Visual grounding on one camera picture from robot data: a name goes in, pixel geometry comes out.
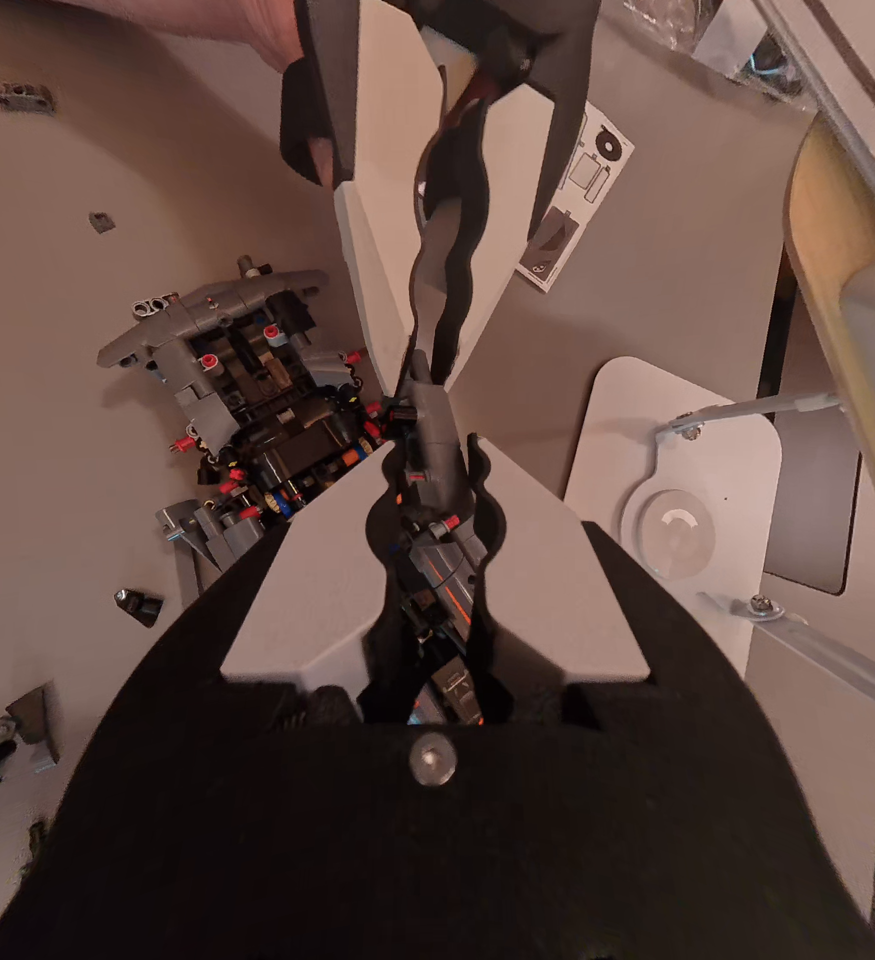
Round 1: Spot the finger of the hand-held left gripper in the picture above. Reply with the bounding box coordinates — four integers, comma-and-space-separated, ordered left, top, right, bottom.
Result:
426, 81, 559, 391
331, 0, 448, 396

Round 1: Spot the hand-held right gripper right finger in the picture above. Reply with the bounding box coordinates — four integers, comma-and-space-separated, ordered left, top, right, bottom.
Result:
466, 433, 652, 697

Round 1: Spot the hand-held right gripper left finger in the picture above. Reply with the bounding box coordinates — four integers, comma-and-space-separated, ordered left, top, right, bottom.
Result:
218, 441, 400, 704

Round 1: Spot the large grey lego vehicle model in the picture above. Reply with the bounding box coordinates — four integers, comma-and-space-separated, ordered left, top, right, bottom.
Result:
96, 255, 499, 725

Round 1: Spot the grey lego cylinder assembly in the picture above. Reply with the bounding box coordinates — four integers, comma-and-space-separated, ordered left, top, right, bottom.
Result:
385, 348, 484, 526

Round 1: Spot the lego sticker sheet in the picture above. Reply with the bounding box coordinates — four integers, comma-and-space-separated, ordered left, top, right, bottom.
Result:
516, 101, 636, 294

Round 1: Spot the black angled lego piece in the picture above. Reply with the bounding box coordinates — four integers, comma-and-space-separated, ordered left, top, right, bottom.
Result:
113, 588, 165, 629

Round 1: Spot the lego instruction booklet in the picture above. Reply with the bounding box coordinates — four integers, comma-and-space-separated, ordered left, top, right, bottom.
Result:
756, 0, 875, 249

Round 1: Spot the short grey lego beam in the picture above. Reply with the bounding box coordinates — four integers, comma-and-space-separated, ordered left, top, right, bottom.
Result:
0, 82, 58, 115

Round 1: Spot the person's left hand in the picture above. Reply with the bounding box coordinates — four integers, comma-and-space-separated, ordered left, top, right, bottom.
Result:
182, 0, 305, 74

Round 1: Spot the clear plastic parts bag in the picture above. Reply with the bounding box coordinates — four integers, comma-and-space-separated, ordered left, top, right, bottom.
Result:
625, 0, 814, 99

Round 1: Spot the white flat board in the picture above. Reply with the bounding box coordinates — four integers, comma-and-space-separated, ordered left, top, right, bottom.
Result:
563, 356, 784, 680

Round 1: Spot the small raised wooden table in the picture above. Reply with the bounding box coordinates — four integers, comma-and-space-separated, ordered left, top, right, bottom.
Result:
782, 112, 875, 586

